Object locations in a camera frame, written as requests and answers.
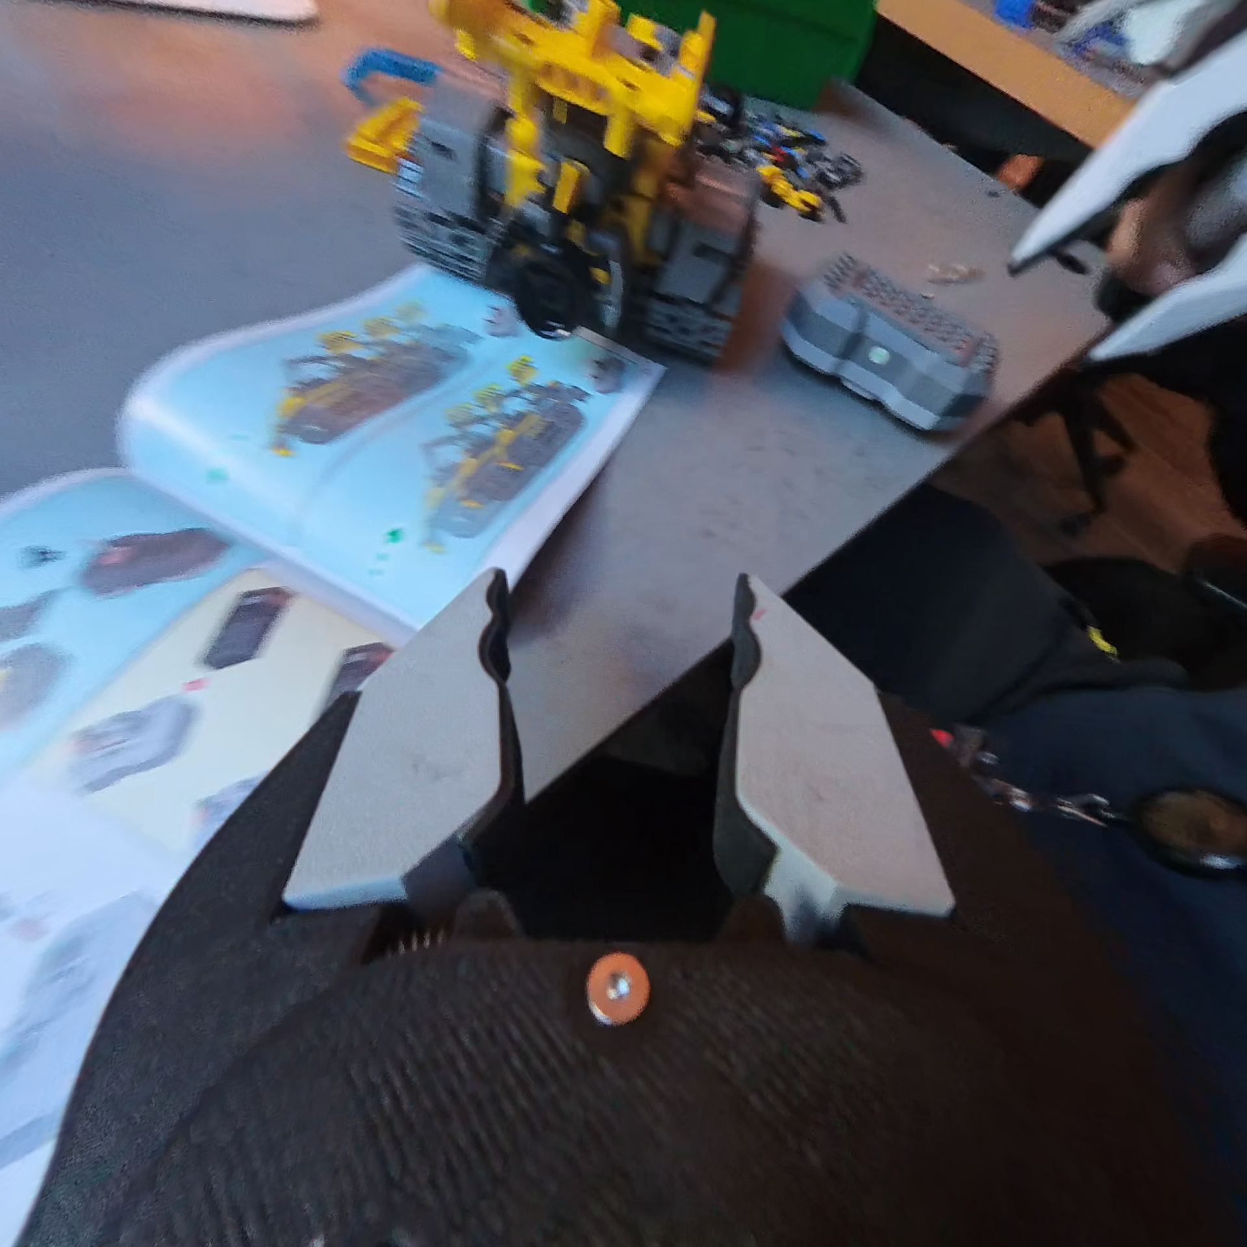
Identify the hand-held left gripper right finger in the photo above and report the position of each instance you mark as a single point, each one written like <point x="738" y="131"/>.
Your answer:
<point x="838" y="779"/>

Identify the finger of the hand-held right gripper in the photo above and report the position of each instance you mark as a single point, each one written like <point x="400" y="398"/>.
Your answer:
<point x="1149" y="136"/>
<point x="1188" y="317"/>

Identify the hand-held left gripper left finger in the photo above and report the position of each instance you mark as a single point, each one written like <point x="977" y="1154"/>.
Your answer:
<point x="399" y="779"/>

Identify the grey battery box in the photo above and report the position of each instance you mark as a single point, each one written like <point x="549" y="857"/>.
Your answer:
<point x="916" y="398"/>

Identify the yellow tracked robot model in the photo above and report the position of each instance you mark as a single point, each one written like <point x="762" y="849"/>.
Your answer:
<point x="565" y="145"/>

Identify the wooden table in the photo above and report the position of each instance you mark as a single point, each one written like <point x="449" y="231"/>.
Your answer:
<point x="974" y="67"/>

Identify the instruction booklet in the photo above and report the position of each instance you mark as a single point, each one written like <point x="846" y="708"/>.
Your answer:
<point x="340" y="437"/>

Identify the black badge reel with clip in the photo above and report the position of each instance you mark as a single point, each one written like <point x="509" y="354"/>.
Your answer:
<point x="1188" y="823"/>

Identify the pile of small building pieces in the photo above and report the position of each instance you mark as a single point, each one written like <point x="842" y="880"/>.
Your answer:
<point x="788" y="189"/>

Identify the green plastic bin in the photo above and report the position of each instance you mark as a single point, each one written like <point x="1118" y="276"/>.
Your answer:
<point x="779" y="48"/>

